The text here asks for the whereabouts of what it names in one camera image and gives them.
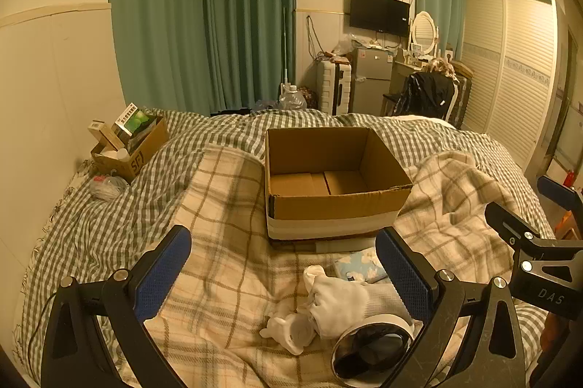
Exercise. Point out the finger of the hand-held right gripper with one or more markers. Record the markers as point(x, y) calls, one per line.
point(558, 192)
point(505, 222)

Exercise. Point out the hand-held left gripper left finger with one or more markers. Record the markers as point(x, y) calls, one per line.
point(164, 274)

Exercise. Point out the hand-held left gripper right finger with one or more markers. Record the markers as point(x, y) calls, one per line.
point(403, 274)

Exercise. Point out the blue tissue pack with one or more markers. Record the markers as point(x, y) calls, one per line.
point(357, 265)

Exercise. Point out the white glove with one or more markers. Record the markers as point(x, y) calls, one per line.
point(339, 301)

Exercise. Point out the white and black headset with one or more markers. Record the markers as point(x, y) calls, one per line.
point(364, 349)

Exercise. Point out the large cardboard box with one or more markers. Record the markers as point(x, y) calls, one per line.
point(332, 206)

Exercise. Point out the red fire extinguisher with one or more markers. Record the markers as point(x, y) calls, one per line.
point(570, 178)

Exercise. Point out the beige plaid blanket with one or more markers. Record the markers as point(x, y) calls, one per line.
point(232, 233)

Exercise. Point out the clear plastic bag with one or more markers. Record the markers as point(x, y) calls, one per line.
point(107, 186)

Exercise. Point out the small printed cardboard box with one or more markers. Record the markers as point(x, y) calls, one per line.
point(136, 160)

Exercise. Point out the brown suitcase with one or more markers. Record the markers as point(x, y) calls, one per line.
point(463, 96)

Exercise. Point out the white louvred wardrobe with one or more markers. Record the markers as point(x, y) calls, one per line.
point(505, 69)

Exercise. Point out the chair with black jacket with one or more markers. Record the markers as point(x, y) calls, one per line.
point(428, 94)

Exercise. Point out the small white upright carton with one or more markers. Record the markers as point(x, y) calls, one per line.
point(102, 135)

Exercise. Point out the green product box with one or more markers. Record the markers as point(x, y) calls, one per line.
point(132, 121)

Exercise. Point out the grey mini fridge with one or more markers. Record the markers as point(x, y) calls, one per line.
point(371, 83)

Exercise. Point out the white suitcase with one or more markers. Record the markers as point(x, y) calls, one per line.
point(332, 89)

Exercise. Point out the clear water jug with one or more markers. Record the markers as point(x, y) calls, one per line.
point(291, 99)

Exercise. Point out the oval white mirror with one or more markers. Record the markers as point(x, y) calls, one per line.
point(423, 29)

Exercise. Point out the white mop pole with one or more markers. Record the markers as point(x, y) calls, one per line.
point(285, 46)

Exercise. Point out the wide green curtain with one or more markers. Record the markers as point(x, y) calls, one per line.
point(200, 14)

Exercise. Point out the black wall television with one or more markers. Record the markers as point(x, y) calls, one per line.
point(378, 12)

